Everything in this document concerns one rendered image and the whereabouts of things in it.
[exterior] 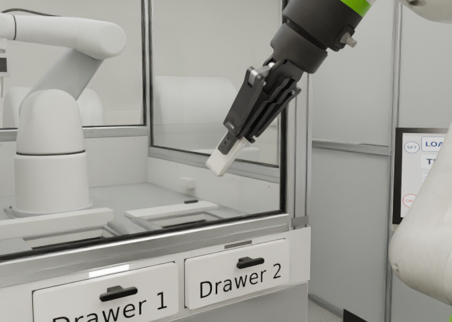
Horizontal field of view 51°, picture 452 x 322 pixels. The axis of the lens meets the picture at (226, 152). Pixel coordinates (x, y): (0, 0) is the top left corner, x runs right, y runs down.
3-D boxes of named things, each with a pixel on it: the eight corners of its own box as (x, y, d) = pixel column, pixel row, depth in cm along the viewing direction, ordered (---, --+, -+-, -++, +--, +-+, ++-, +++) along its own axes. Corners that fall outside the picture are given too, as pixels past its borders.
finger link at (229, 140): (246, 128, 68) (235, 126, 66) (227, 154, 70) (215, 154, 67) (239, 121, 69) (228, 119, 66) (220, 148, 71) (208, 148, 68)
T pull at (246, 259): (265, 263, 110) (265, 257, 110) (239, 269, 106) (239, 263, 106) (255, 259, 113) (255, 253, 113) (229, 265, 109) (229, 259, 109)
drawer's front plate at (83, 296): (178, 313, 102) (178, 263, 101) (37, 353, 86) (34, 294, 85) (175, 310, 104) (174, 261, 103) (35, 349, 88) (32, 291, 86)
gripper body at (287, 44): (315, 43, 59) (272, 103, 62) (339, 56, 66) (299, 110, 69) (274, 13, 62) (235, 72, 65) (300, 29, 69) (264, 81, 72)
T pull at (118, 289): (138, 294, 93) (138, 287, 92) (101, 303, 88) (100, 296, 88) (130, 288, 96) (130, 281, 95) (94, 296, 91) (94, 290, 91)
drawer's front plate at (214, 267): (288, 282, 120) (289, 239, 119) (188, 310, 104) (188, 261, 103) (284, 280, 121) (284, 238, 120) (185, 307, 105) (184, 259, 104)
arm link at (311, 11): (317, -12, 69) (289, -34, 61) (381, 31, 63) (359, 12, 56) (292, 25, 71) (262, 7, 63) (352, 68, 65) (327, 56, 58)
